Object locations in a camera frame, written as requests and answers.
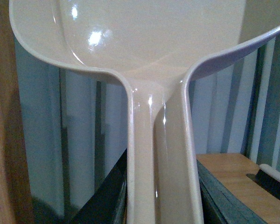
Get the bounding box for grey hand brush black bristles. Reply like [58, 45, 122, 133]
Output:
[246, 164, 280, 200]

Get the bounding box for light green curtain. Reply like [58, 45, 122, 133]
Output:
[15, 35, 280, 224]

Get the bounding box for beige plastic dustpan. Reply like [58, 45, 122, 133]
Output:
[9, 0, 280, 224]

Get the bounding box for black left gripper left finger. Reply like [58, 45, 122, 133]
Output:
[71, 151, 127, 224]

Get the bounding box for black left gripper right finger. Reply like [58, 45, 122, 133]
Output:
[197, 161, 266, 224]

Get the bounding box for wooden side table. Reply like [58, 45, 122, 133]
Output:
[196, 154, 280, 224]

